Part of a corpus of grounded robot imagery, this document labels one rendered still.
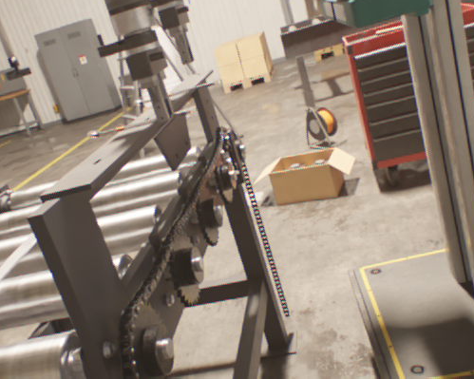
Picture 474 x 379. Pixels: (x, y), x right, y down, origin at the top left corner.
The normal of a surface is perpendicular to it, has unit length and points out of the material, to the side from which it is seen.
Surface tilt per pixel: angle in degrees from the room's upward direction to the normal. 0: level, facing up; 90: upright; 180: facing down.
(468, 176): 90
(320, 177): 90
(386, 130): 90
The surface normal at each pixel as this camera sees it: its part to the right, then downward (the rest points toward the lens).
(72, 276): 0.95, -0.22
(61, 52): -0.15, 0.35
